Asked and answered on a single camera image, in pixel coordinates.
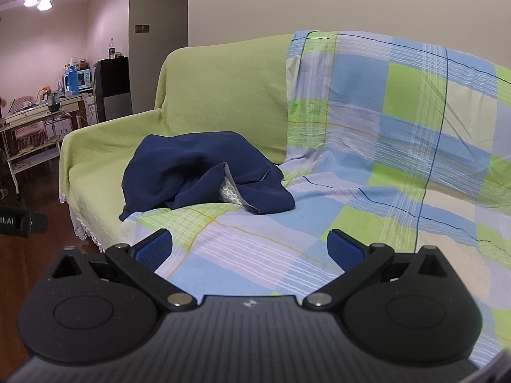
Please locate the plaid bed sheet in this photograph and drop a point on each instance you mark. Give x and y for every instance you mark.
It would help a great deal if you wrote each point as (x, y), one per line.
(359, 167)

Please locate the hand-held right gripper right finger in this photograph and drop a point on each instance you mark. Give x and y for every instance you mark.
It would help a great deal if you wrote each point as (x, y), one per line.
(343, 249)

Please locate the light blue toaster oven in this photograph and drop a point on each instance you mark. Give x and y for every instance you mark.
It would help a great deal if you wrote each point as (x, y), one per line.
(83, 79)

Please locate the clear plastic bottle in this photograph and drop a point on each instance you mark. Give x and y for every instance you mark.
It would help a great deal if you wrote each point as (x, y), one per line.
(111, 50)

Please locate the white storage rack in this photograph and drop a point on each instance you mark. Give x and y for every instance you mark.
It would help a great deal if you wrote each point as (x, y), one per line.
(32, 159)

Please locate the wall switch plate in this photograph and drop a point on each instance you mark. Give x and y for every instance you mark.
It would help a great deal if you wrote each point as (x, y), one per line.
(142, 28)

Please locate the navy garment with grey lining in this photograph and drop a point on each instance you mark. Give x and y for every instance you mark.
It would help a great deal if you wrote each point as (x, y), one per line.
(179, 167)

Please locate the black refrigerator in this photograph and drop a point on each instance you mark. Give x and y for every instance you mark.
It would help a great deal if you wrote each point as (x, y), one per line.
(113, 87)

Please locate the cluttered white table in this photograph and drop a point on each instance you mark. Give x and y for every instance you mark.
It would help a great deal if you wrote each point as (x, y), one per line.
(36, 111)

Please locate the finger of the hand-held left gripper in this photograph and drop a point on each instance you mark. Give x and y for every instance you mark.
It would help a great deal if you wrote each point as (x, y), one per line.
(39, 223)

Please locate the green covered sofa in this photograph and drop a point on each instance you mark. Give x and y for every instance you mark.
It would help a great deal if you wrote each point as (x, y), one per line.
(223, 87)

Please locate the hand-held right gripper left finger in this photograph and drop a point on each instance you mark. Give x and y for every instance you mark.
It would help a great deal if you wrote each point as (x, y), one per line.
(153, 247)

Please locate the blue thermos jug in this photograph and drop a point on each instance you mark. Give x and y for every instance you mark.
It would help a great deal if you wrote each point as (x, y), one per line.
(72, 81)

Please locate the pink checkered chair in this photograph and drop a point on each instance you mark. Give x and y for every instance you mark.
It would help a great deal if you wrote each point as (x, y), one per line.
(30, 131)

